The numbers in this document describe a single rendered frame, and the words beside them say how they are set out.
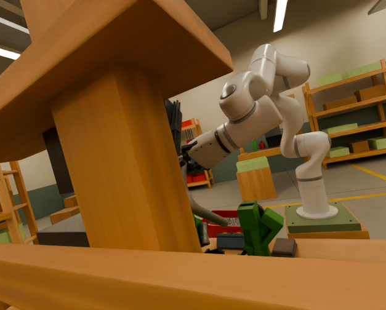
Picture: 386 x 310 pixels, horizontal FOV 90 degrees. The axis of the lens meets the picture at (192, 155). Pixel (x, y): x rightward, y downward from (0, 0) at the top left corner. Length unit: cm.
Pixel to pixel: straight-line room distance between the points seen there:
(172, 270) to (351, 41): 672
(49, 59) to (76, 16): 6
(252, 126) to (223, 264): 37
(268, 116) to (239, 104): 8
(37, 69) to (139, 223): 21
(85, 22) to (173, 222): 24
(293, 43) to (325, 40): 72
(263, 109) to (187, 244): 35
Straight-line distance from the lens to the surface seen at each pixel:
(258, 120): 51
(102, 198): 29
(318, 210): 120
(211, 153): 56
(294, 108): 100
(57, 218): 706
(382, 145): 618
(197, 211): 59
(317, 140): 111
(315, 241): 97
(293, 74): 88
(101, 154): 27
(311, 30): 672
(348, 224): 114
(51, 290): 38
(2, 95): 37
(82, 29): 23
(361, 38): 686
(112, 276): 25
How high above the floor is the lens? 139
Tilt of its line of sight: 3 degrees down
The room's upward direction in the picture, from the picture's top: 14 degrees counter-clockwise
